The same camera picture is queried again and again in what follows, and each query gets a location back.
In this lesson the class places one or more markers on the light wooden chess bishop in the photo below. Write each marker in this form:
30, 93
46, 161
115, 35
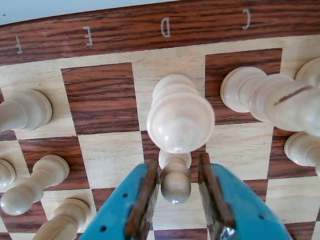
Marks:
275, 100

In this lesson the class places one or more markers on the light wooden chess rook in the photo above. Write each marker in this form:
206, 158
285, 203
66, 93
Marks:
25, 110

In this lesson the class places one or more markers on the wooden chessboard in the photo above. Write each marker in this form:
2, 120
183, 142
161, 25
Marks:
100, 100

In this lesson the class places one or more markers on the light wooden chess pawn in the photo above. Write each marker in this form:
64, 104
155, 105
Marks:
300, 150
37, 180
5, 175
175, 185

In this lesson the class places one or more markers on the light wooden chess queen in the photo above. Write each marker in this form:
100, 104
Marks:
180, 117

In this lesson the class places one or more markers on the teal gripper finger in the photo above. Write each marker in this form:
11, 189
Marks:
247, 207
117, 207

